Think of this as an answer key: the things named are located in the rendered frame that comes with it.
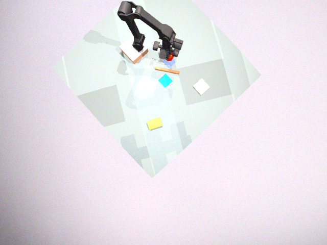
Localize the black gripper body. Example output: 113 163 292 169
153 41 180 57

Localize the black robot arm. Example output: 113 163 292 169
117 1 183 60

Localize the red cup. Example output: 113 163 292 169
167 53 173 61

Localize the yellow flat block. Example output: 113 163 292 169
147 117 162 130

